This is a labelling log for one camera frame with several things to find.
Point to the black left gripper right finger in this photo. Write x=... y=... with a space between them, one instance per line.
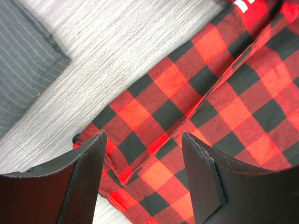
x=225 y=190

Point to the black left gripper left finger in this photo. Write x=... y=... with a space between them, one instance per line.
x=61 y=191

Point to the red black plaid shirt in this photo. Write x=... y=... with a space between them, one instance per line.
x=234 y=85

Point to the folded dark grey shirt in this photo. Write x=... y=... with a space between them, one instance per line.
x=30 y=61

